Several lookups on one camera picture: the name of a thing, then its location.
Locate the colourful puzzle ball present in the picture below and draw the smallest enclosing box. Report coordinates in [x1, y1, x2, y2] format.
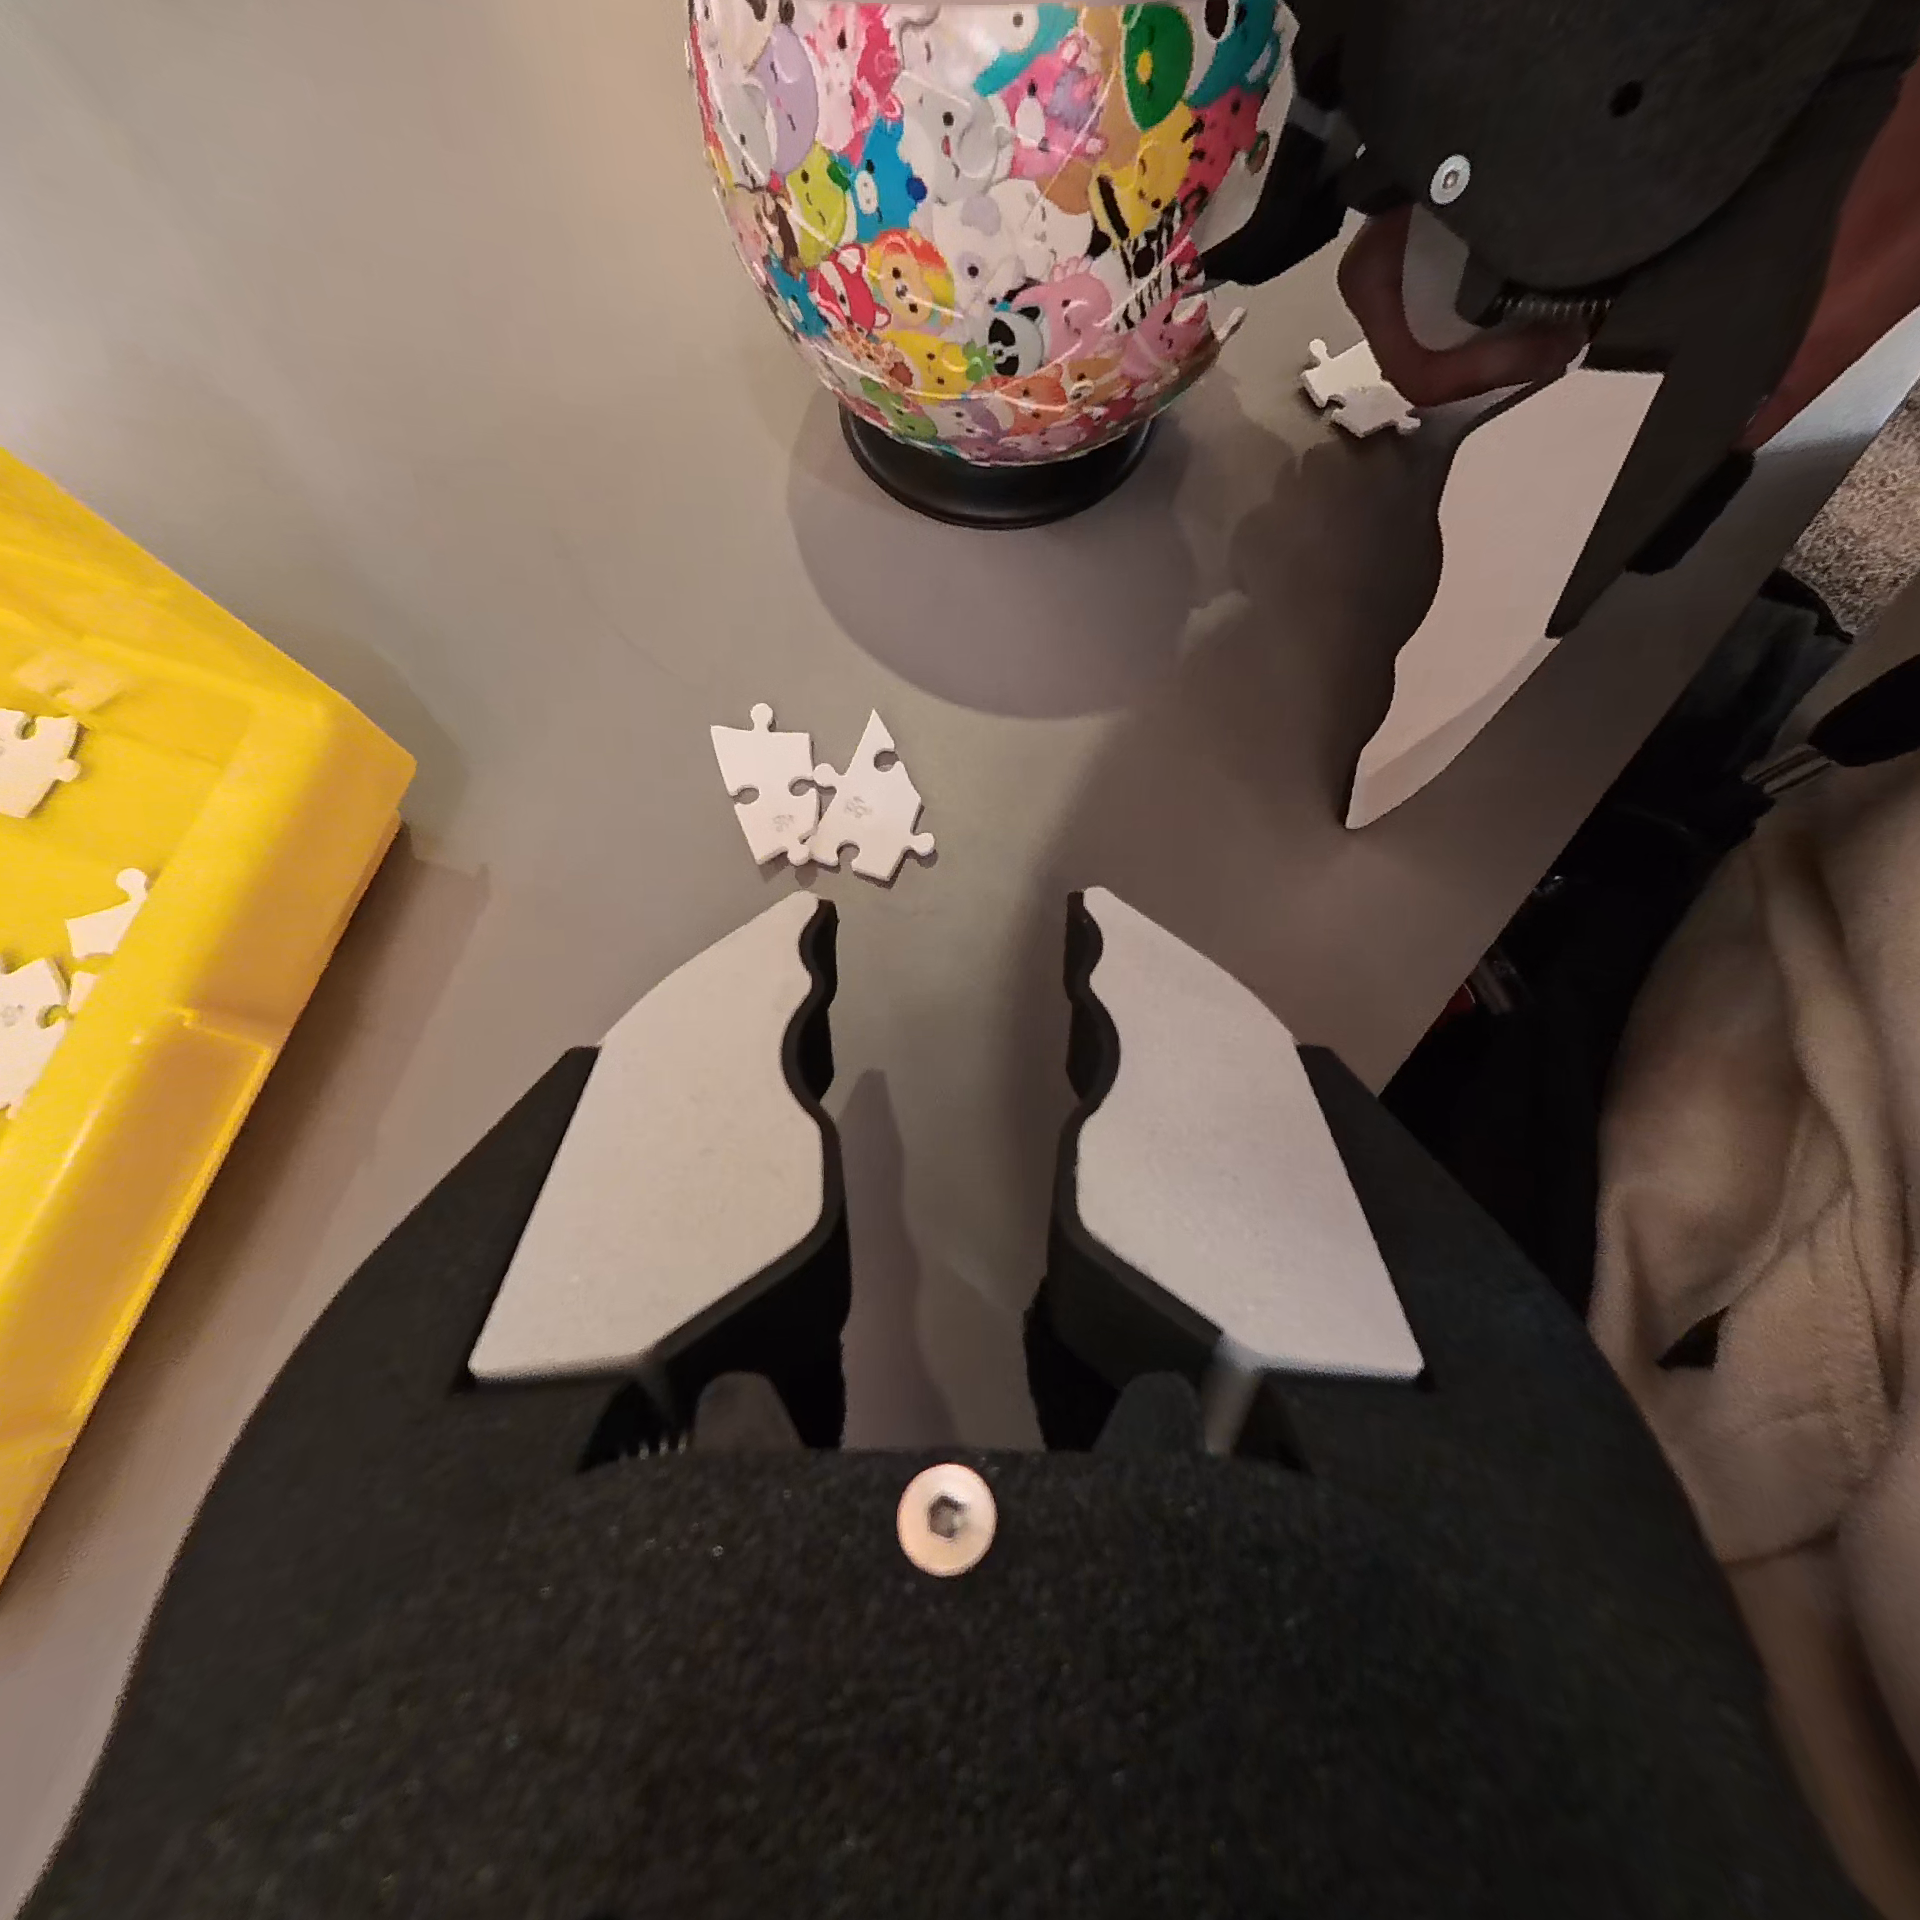
[682, 0, 1296, 468]

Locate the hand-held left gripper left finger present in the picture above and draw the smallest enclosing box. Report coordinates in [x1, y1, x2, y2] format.
[471, 892, 853, 1400]

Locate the yellow plastic bin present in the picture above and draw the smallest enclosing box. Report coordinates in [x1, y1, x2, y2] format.
[0, 451, 417, 1577]

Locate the beige hoodie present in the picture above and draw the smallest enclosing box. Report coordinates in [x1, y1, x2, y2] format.
[1594, 780, 1920, 1920]

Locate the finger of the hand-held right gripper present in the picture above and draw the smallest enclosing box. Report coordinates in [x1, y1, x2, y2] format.
[1345, 358, 1666, 834]

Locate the person's right forearm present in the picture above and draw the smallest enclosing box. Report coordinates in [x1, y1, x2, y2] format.
[1750, 78, 1920, 451]

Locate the person's right hand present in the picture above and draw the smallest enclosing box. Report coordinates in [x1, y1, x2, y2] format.
[1343, 217, 1578, 410]

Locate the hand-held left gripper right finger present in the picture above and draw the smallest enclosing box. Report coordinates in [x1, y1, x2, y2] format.
[1033, 888, 1426, 1400]

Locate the black ball stand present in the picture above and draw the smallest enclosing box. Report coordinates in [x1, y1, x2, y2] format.
[842, 404, 1156, 531]

